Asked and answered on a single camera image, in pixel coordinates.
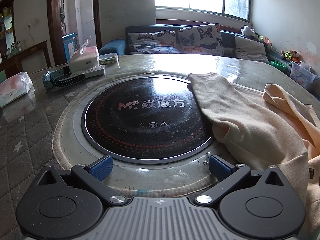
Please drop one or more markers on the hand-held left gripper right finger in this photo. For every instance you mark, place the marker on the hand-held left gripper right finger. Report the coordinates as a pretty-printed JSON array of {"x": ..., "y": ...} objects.
[{"x": 220, "y": 168}]

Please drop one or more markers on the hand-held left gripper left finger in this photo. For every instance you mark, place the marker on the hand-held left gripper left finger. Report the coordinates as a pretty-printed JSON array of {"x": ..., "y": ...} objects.
[{"x": 101, "y": 168}]

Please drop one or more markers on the cream sweatshirt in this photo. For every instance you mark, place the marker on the cream sweatshirt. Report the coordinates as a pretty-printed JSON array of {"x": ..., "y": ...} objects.
[{"x": 250, "y": 120}]

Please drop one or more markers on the black round induction cooktop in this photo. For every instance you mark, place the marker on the black round induction cooktop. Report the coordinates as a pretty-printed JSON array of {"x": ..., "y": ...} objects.
[{"x": 140, "y": 130}]

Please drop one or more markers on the grey quilted star table cover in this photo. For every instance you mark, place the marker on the grey quilted star table cover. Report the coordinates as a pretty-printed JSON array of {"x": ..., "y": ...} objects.
[{"x": 25, "y": 135}]

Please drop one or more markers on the white remote control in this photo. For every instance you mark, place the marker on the white remote control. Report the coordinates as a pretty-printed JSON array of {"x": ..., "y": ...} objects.
[{"x": 95, "y": 70}]

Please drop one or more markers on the blue smartwatch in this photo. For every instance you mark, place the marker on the blue smartwatch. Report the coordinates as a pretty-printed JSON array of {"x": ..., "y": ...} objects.
[{"x": 57, "y": 80}]

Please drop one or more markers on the white tissue box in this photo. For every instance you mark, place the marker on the white tissue box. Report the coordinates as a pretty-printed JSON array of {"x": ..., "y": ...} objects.
[{"x": 82, "y": 62}]

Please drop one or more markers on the clear green-lidded container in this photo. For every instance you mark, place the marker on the clear green-lidded container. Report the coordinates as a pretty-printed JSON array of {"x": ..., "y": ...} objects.
[{"x": 107, "y": 58}]

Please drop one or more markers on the plastic-wrapped tissue pack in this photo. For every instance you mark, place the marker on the plastic-wrapped tissue pack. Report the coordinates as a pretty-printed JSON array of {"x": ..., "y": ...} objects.
[{"x": 15, "y": 87}]

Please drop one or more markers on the green bowl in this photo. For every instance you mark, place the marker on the green bowl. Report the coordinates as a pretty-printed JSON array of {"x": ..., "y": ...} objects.
[{"x": 278, "y": 65}]

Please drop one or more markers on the grey pillow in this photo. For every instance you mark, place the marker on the grey pillow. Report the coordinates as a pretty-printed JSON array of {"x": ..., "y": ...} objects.
[{"x": 251, "y": 50}]

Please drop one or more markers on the blue sofa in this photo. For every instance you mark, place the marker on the blue sofa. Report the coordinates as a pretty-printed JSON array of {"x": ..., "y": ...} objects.
[{"x": 112, "y": 46}]

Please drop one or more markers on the clear plastic storage box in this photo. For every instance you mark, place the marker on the clear plastic storage box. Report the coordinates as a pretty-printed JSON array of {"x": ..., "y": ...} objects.
[{"x": 303, "y": 76}]

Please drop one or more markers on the blue small cabinet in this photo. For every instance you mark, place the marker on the blue small cabinet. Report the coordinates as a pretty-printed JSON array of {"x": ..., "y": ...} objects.
[{"x": 68, "y": 45}]

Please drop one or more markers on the butterfly pillow left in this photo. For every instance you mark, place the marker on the butterfly pillow left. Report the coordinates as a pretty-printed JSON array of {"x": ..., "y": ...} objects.
[{"x": 152, "y": 49}]

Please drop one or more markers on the large butterfly print pillow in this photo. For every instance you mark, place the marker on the large butterfly print pillow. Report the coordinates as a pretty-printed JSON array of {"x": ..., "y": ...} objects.
[{"x": 200, "y": 38}]

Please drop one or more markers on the small plush toys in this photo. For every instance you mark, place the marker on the small plush toys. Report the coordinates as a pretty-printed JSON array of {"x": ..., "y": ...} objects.
[{"x": 290, "y": 55}]

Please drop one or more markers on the orange toy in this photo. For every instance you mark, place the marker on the orange toy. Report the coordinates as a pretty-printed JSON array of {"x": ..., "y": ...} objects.
[{"x": 266, "y": 41}]

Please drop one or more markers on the dark wooden cabinet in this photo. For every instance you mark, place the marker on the dark wooden cabinet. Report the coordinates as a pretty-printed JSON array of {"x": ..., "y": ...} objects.
[{"x": 27, "y": 55}]

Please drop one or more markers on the panda plush toy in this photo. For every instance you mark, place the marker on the panda plush toy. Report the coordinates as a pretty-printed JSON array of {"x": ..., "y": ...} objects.
[{"x": 247, "y": 32}]

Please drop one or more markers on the small butterfly print pillow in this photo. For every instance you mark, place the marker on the small butterfly print pillow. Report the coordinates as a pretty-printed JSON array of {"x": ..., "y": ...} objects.
[{"x": 150, "y": 37}]

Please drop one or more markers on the dark wooden door frame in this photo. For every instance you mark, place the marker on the dark wooden door frame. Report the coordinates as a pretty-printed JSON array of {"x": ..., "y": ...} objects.
[{"x": 53, "y": 17}]

